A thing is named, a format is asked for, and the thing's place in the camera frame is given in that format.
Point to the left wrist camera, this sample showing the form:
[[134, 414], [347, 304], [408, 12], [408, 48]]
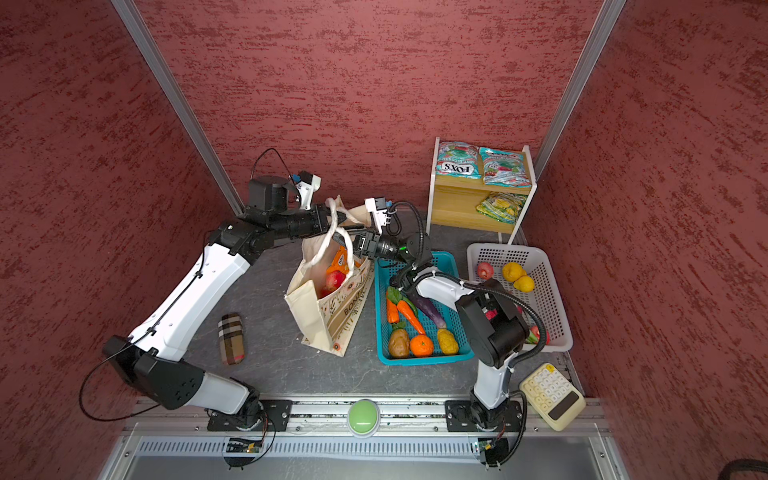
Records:
[[306, 185]]

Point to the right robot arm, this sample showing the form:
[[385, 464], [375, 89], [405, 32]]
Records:
[[501, 328]]

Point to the orange candy bag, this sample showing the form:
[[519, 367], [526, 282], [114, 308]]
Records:
[[339, 262]]

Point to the potato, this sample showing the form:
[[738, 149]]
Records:
[[399, 344]]

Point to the yellow bell pepper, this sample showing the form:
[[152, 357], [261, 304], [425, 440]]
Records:
[[513, 271]]

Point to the cream canvas grocery bag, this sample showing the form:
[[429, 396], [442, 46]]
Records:
[[327, 319]]

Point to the teal candy bag right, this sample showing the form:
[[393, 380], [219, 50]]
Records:
[[504, 168]]

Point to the orange carrot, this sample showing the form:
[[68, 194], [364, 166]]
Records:
[[392, 310], [408, 313]]

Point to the white plastic basket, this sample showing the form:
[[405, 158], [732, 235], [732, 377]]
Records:
[[544, 299]]

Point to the yellow lemon white basket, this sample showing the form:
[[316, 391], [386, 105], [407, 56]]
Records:
[[524, 284]]

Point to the green yellow candy bag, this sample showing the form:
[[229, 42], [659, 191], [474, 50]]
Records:
[[502, 207]]

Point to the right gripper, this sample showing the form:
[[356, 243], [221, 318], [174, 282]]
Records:
[[369, 243]]

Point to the orange tangerine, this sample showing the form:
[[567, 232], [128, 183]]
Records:
[[421, 346]]

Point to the yellow corn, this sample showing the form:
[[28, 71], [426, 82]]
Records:
[[448, 344]]

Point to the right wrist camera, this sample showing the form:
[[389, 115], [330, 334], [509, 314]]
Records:
[[379, 211]]

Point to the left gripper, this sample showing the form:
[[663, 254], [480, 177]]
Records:
[[321, 224]]

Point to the small red apple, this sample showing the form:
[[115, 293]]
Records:
[[484, 270]]

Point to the white wooden shelf rack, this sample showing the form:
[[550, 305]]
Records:
[[453, 200]]

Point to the green push button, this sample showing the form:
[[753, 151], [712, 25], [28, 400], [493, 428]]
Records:
[[363, 418]]

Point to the cream calculator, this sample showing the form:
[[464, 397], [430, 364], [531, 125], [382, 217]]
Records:
[[557, 401]]

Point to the purple eggplant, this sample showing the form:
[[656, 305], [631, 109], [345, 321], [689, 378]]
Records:
[[430, 310]]

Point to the teal candy bag left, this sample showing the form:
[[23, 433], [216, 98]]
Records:
[[459, 159]]

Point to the plaid case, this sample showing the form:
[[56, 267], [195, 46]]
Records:
[[231, 339]]

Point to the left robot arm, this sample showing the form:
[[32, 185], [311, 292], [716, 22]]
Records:
[[151, 358]]

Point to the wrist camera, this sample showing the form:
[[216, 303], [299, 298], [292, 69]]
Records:
[[379, 211], [306, 185]]

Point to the teal candy bag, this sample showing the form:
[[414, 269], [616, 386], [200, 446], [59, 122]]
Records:
[[459, 159], [504, 168]]

